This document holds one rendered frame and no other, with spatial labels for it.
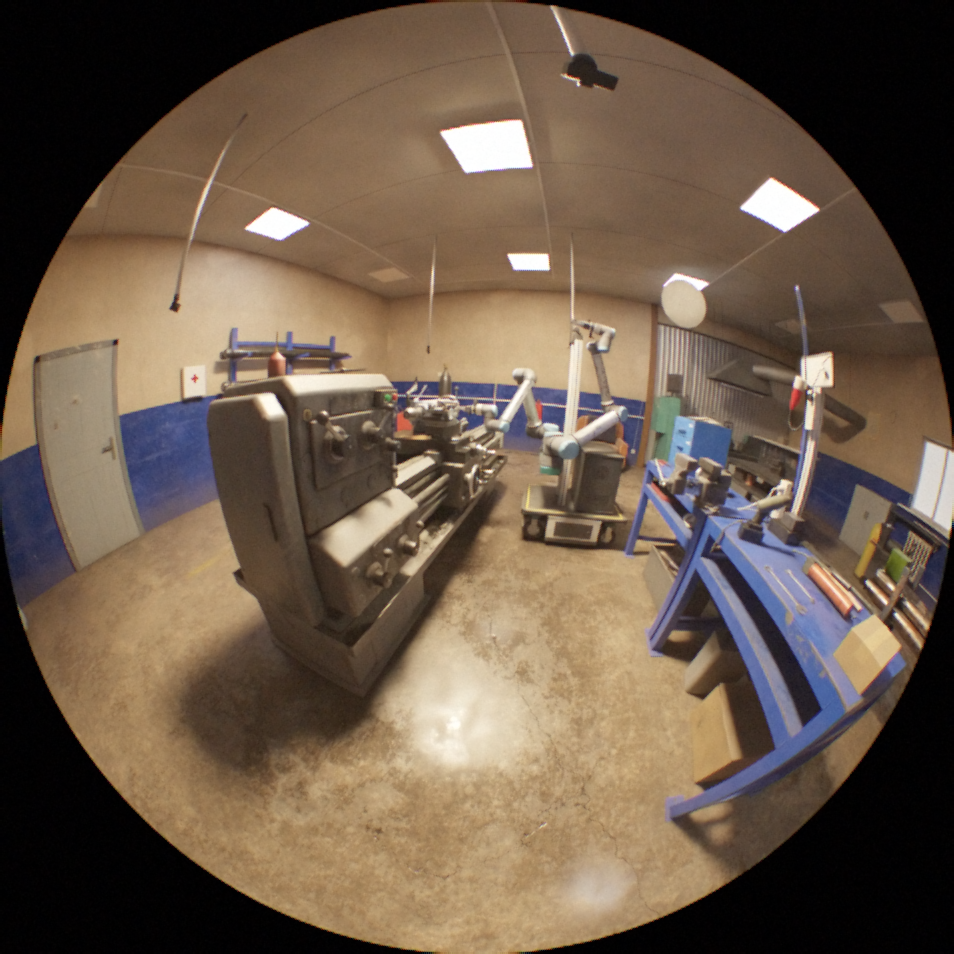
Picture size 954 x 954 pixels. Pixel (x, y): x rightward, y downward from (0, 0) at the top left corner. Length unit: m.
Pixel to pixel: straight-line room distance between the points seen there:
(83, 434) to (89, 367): 0.66
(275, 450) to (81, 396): 3.33
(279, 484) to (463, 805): 1.27
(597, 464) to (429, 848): 2.54
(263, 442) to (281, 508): 0.19
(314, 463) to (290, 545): 0.26
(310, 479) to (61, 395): 3.47
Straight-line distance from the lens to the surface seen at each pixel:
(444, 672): 1.53
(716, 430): 2.25
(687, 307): 4.54
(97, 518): 4.00
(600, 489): 2.45
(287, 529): 0.89
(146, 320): 4.11
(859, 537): 6.38
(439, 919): 1.36
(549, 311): 6.05
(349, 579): 0.95
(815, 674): 0.96
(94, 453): 3.90
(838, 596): 1.23
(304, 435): 0.87
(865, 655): 0.97
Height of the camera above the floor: 1.29
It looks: 18 degrees down
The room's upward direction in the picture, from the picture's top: 3 degrees clockwise
